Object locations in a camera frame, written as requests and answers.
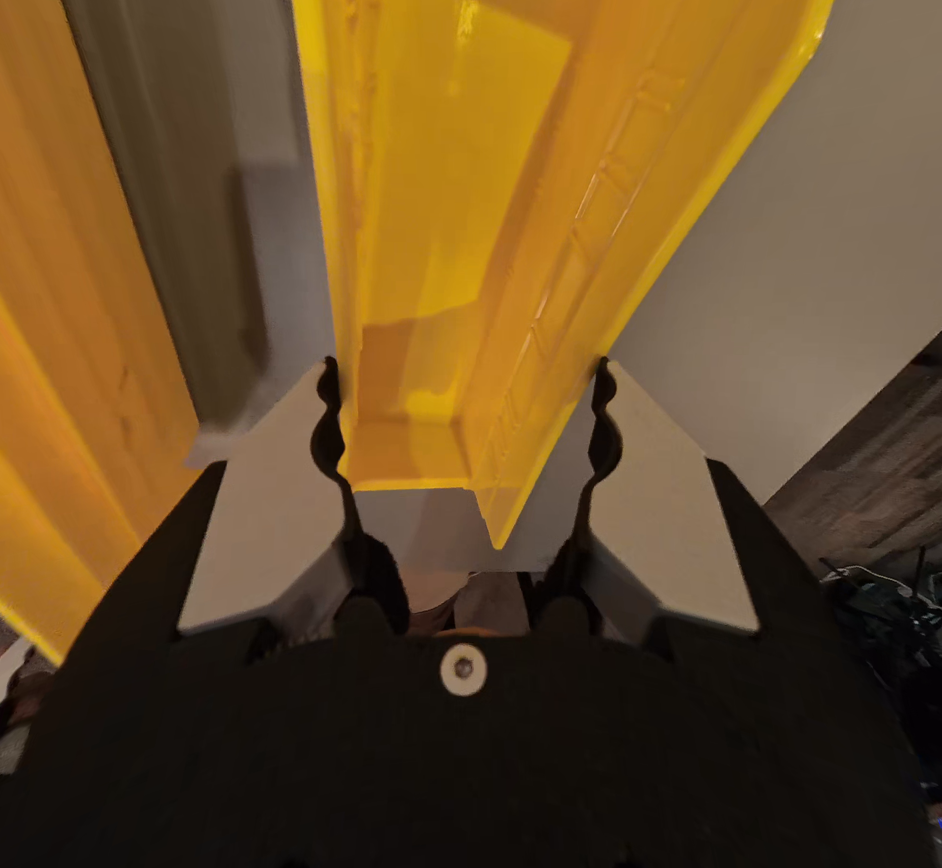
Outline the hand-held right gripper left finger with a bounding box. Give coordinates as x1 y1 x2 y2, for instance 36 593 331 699
179 357 365 637

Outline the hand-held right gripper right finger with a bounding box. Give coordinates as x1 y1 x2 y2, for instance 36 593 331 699
565 357 759 637

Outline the yellow transparent plastic bin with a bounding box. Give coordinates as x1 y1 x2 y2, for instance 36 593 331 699
283 0 862 551
0 0 203 666

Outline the tangle of dark cables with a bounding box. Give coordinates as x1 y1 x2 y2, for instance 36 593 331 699
820 548 942 759

